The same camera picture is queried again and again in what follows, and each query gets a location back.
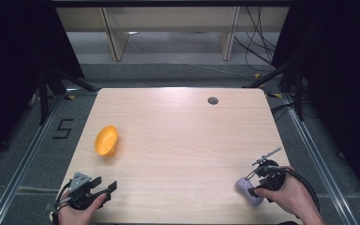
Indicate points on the person's left hand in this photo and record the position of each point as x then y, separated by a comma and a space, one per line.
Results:
75, 215

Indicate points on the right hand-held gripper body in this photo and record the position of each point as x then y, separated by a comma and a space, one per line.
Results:
270, 176

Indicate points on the orange plastic bowl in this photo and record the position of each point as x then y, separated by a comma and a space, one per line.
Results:
106, 141

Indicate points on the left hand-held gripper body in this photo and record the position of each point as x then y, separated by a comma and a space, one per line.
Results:
78, 190

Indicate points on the person's right hand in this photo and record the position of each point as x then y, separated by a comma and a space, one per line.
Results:
285, 195

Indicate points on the black floor tape numeral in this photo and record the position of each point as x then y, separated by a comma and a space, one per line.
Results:
63, 128

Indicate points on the metal floor rail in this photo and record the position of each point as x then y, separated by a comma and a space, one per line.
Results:
22, 168
318, 162

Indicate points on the grey table grommet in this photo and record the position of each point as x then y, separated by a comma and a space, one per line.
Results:
212, 100

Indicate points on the black metal stand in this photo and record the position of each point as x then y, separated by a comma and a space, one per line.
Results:
44, 100
298, 93

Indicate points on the black curtain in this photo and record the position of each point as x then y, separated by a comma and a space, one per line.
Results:
15, 62
340, 78

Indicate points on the lavender plastic bowl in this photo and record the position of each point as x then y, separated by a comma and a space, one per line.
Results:
247, 191

